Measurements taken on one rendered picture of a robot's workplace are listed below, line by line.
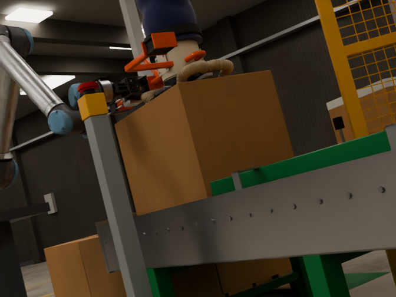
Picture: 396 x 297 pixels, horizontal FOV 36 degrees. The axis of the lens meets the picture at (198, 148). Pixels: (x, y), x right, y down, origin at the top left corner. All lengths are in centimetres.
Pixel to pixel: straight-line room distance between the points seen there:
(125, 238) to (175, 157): 39
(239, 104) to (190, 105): 20
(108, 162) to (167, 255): 38
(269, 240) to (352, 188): 33
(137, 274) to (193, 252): 18
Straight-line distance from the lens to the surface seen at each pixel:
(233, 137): 208
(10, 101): 276
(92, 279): 312
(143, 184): 239
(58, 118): 228
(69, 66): 1221
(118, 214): 187
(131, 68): 218
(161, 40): 196
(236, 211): 163
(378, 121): 396
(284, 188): 145
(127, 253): 187
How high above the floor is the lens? 60
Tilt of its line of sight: 5 degrees up
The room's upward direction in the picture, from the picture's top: 15 degrees counter-clockwise
